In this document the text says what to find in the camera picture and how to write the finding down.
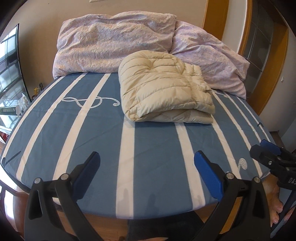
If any beige quilted down jacket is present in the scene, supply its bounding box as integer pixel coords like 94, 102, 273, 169
118, 50, 215, 125

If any person's bare foot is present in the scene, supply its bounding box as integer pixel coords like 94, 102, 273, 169
263, 174, 283, 226

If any blue white striped bed sheet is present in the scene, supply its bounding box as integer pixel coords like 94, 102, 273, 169
1, 73, 273, 219

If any glass panel door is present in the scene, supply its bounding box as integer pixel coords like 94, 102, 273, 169
243, 1, 274, 83

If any lilac floral duvet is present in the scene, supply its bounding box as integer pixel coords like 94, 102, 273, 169
52, 11, 249, 98

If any window with dark frame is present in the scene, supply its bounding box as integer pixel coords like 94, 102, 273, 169
1, 25, 32, 131

